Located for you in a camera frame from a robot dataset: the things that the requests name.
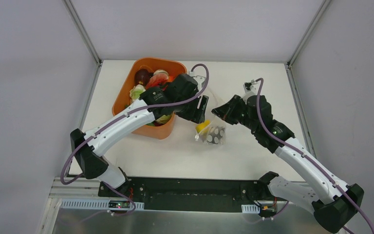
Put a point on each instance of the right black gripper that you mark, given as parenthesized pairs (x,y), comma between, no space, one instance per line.
(235,109)

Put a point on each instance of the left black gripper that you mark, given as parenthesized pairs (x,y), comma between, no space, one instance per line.
(194,113)

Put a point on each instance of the yellow toy corn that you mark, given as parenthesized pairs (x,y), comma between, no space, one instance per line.
(203,127)

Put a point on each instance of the clear zip top bag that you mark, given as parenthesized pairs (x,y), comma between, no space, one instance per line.
(213,101)

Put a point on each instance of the white toy cauliflower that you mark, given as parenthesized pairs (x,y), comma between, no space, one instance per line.
(136,91)

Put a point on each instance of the grey toy fish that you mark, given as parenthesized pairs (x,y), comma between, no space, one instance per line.
(215,135)

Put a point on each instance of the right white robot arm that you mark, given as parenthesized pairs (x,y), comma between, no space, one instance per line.
(331,200)

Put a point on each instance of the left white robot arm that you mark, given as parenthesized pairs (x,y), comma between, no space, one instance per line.
(181,97)

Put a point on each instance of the green toy cabbage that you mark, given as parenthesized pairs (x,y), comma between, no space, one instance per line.
(163,119)

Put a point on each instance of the toy watermelon slice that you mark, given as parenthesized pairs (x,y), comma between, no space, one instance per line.
(157,80)

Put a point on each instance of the dark red toy apple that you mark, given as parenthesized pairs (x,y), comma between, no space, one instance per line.
(142,77)

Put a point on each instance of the orange plastic bin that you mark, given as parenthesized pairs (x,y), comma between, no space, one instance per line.
(123,99)

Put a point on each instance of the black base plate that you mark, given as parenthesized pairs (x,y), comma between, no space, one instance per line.
(200,195)

